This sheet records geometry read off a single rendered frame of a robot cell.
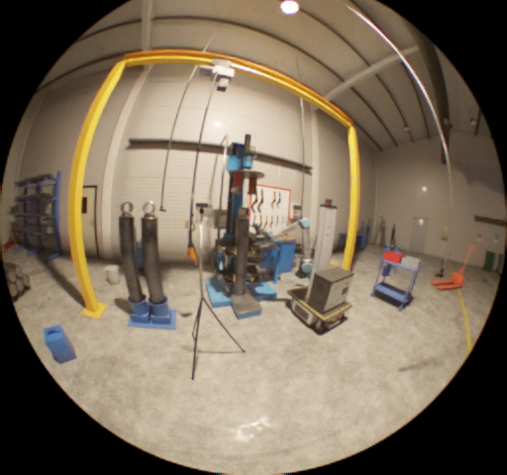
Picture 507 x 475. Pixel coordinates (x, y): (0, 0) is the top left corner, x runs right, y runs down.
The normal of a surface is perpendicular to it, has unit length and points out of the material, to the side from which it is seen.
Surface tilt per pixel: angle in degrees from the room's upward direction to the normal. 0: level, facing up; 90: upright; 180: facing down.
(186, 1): 174
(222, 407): 0
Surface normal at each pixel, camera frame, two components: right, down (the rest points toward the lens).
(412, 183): -0.91, -0.04
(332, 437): 0.07, -0.99
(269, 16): -0.03, 1.00
